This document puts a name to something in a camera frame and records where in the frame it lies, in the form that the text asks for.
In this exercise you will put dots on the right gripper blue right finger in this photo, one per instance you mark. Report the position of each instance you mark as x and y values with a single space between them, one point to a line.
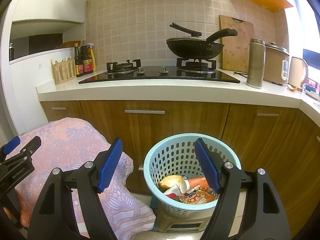
264 215

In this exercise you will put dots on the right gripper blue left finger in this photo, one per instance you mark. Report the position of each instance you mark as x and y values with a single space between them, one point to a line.
53 216

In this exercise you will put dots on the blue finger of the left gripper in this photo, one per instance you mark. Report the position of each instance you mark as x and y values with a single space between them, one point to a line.
11 145
27 151

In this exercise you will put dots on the orange snack packet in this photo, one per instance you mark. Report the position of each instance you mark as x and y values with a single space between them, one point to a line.
198 196

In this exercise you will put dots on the orange paper cup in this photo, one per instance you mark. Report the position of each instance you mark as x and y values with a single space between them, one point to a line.
189 184

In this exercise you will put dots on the pomelo peel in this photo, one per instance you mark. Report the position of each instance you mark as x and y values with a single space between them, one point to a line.
170 181

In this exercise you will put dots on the light blue plastic trash basket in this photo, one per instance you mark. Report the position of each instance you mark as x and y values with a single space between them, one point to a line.
175 155

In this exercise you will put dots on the white kitchen countertop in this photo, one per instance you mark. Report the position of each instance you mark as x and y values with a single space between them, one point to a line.
181 90

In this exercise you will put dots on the person's left hand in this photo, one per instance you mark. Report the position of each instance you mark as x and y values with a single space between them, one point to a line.
14 217

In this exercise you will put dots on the pink floral tablecloth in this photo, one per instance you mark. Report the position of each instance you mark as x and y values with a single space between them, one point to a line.
69 143

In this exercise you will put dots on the beige plastic utensil basket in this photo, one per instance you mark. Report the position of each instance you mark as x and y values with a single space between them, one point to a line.
63 71

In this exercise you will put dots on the wooden base cabinets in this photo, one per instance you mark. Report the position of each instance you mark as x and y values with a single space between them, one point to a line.
286 146

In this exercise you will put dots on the dark soy sauce bottle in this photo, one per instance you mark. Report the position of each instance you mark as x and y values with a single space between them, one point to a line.
78 61

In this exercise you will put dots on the grey scale under basket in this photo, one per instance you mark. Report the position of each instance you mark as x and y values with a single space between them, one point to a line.
167 223

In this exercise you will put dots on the dark vinegar bottle red label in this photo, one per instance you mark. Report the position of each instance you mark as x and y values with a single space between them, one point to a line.
87 61

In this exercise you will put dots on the yellow oil bottle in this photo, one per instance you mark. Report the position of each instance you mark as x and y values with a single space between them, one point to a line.
92 56

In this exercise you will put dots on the beige electric kettle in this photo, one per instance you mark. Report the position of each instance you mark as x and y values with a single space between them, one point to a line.
298 74

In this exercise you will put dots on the beige rice cooker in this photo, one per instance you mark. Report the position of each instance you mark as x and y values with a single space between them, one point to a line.
276 64

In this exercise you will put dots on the steel thermos bottle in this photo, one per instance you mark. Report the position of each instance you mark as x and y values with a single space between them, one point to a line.
256 66

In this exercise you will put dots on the black gas stove top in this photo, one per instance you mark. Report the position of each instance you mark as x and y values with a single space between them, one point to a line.
182 70

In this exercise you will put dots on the wooden cutting board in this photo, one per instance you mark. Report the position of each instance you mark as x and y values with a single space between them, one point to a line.
235 54

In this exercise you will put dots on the black frying pan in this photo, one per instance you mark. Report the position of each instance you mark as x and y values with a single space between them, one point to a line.
199 48

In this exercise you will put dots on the left drawer metal handle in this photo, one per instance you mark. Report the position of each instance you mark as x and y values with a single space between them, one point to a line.
59 108

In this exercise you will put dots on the drawer metal handle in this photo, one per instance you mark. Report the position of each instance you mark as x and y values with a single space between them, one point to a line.
59 108
268 114
143 111

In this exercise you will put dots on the right drawer metal handle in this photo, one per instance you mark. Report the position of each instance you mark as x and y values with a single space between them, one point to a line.
268 114

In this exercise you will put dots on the middle drawer metal handle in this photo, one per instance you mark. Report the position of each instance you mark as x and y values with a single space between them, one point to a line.
143 111

